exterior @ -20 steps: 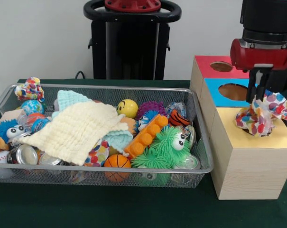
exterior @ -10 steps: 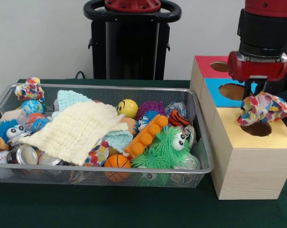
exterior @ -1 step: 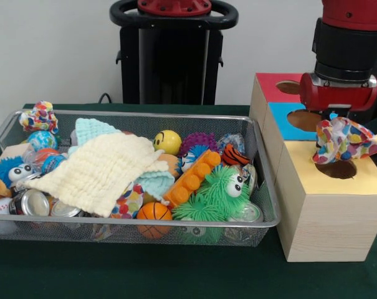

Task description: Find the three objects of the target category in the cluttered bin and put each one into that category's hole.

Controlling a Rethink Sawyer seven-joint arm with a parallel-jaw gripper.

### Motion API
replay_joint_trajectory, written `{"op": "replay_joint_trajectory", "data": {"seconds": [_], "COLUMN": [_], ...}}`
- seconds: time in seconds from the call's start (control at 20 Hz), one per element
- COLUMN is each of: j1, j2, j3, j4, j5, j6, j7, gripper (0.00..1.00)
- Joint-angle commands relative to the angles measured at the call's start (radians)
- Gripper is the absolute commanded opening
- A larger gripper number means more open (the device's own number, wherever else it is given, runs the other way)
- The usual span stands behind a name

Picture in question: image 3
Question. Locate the orange toy basketball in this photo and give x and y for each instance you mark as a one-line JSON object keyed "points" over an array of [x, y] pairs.
{"points": [[154, 213]]}

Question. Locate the green spiky puffer toy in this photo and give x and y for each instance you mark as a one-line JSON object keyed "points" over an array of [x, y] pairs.
{"points": [[213, 199]]}

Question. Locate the wooden three-hole box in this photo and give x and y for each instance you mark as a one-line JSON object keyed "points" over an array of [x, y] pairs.
{"points": [[325, 224]]}

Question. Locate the blue globe ball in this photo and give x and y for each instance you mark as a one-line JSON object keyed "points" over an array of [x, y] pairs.
{"points": [[41, 140]]}

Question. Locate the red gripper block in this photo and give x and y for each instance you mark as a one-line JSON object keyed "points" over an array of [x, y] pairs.
{"points": [[337, 96]]}

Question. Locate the robot pedestal with red flange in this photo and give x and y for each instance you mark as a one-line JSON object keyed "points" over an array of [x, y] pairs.
{"points": [[175, 62]]}

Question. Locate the light blue cloth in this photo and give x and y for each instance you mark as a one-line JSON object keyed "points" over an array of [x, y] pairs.
{"points": [[91, 127]]}

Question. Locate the tiger plush toy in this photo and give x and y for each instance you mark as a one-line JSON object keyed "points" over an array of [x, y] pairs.
{"points": [[235, 155]]}

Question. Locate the yellow smiley ball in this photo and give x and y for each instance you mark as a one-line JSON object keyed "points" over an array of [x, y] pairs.
{"points": [[168, 141]]}

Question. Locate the large blue spiky puffer toy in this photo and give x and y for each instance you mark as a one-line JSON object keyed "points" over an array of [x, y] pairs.
{"points": [[4, 168]]}

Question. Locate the cream yellow cloth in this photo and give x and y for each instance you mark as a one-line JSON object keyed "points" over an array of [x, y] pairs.
{"points": [[98, 168]]}

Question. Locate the knotted polka dot cloth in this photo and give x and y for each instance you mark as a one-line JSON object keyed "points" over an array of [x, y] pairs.
{"points": [[38, 118]]}

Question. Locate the silver mesh bin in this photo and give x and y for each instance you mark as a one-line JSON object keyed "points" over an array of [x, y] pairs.
{"points": [[51, 233]]}

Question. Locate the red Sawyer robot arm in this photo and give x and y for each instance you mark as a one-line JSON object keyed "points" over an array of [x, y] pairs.
{"points": [[347, 46]]}

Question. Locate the orange plastic toy brick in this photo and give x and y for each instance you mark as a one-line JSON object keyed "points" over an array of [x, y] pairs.
{"points": [[191, 179]]}

